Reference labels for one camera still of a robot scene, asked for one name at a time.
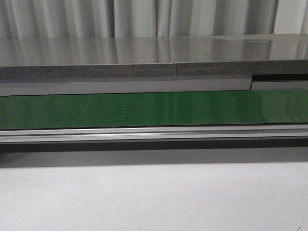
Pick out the grey stone countertop slab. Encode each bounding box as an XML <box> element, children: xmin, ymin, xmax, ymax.
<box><xmin>0</xmin><ymin>34</ymin><xmax>308</xmax><ymax>96</ymax></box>

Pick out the white pleated curtain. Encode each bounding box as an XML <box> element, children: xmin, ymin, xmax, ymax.
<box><xmin>0</xmin><ymin>0</ymin><xmax>308</xmax><ymax>39</ymax></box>

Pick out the green conveyor belt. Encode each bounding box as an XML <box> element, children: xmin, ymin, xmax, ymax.
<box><xmin>0</xmin><ymin>90</ymin><xmax>308</xmax><ymax>130</ymax></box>

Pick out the aluminium conveyor side rail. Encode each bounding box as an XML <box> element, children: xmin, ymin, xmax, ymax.
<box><xmin>0</xmin><ymin>124</ymin><xmax>308</xmax><ymax>143</ymax></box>

